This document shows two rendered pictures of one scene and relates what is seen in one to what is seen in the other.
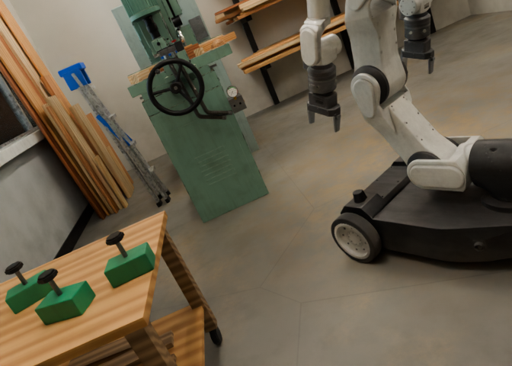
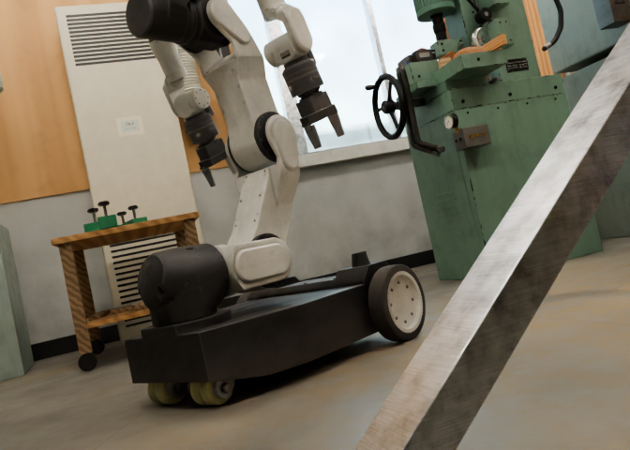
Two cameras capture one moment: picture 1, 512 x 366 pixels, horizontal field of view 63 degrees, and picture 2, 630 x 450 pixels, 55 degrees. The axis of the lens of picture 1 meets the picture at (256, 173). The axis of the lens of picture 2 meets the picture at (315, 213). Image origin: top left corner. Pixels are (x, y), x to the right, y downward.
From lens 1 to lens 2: 2.49 m
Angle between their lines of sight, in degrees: 74
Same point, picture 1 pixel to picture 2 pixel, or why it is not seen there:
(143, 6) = (419, 6)
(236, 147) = (464, 198)
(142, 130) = not seen: outside the picture
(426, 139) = (239, 227)
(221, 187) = (452, 245)
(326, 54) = (180, 108)
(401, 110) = (249, 185)
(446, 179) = not seen: hidden behind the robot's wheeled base
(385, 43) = (227, 102)
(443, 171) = not seen: hidden behind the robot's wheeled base
